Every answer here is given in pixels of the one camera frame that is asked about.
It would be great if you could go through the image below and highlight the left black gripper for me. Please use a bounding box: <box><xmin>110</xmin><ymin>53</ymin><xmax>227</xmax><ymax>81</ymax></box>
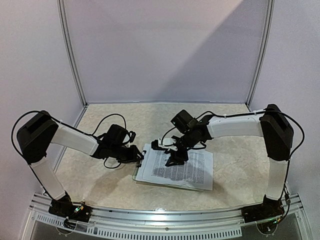
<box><xmin>110</xmin><ymin>144</ymin><xmax>144</xmax><ymax>165</ymax></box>

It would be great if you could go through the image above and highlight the remaining printed paper stack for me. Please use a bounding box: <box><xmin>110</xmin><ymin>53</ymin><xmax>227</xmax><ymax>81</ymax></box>
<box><xmin>136</xmin><ymin>142</ymin><xmax>215</xmax><ymax>191</ymax></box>

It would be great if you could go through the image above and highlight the green translucent plastic folder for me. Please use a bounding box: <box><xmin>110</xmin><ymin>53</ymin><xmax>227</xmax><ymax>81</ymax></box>
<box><xmin>132</xmin><ymin>167</ymin><xmax>204</xmax><ymax>192</ymax></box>

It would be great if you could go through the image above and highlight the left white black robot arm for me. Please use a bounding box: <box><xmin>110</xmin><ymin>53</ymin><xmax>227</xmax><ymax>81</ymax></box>
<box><xmin>11</xmin><ymin>110</ymin><xmax>144</xmax><ymax>217</ymax></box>

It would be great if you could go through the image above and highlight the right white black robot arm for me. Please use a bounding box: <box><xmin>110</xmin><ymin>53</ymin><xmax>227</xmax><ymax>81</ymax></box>
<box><xmin>158</xmin><ymin>104</ymin><xmax>294</xmax><ymax>218</ymax></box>

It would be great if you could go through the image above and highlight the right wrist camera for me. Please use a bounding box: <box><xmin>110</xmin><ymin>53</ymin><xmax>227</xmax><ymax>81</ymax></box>
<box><xmin>151</xmin><ymin>138</ymin><xmax>178</xmax><ymax>151</ymax></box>

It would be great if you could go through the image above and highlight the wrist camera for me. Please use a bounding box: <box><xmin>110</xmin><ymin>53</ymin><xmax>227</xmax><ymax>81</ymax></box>
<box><xmin>103</xmin><ymin>124</ymin><xmax>136</xmax><ymax>146</ymax></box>
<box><xmin>151</xmin><ymin>138</ymin><xmax>178</xmax><ymax>151</ymax></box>

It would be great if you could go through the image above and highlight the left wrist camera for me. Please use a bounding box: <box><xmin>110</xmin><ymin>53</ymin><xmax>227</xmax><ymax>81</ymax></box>
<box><xmin>103</xmin><ymin>124</ymin><xmax>136</xmax><ymax>146</ymax></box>

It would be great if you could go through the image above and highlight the aluminium front rail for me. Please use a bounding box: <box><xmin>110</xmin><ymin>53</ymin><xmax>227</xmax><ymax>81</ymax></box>
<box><xmin>22</xmin><ymin>194</ymin><xmax>312</xmax><ymax>240</ymax></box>

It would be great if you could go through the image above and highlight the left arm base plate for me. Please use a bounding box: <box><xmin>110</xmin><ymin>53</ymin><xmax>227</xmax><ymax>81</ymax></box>
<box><xmin>48</xmin><ymin>197</ymin><xmax>93</xmax><ymax>223</ymax></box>

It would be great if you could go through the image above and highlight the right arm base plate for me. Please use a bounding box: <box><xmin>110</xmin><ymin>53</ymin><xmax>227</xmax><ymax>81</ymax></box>
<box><xmin>241</xmin><ymin>203</ymin><xmax>290</xmax><ymax>225</ymax></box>

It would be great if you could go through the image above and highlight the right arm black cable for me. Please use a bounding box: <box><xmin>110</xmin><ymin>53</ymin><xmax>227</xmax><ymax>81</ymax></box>
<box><xmin>282</xmin><ymin>109</ymin><xmax>306</xmax><ymax>221</ymax></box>

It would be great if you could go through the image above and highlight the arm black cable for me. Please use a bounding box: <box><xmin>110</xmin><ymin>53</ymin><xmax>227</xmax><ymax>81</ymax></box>
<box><xmin>10</xmin><ymin>110</ymin><xmax>55</xmax><ymax>201</ymax></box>
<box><xmin>282</xmin><ymin>109</ymin><xmax>306</xmax><ymax>221</ymax></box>

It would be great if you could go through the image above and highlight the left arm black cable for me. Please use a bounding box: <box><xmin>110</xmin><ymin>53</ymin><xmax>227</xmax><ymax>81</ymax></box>
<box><xmin>10</xmin><ymin>110</ymin><xmax>55</xmax><ymax>201</ymax></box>

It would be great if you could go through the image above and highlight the left aluminium frame post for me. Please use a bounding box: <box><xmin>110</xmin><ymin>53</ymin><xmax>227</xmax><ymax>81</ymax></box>
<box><xmin>56</xmin><ymin>0</ymin><xmax>88</xmax><ymax>108</ymax></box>

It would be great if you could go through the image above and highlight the aluminium frame post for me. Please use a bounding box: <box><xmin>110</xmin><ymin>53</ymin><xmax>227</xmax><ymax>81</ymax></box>
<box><xmin>245</xmin><ymin>0</ymin><xmax>275</xmax><ymax>110</ymax></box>
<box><xmin>56</xmin><ymin>0</ymin><xmax>88</xmax><ymax>108</ymax></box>

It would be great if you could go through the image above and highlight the right aluminium frame post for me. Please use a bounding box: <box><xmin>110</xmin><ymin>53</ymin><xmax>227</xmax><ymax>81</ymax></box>
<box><xmin>245</xmin><ymin>0</ymin><xmax>275</xmax><ymax>110</ymax></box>

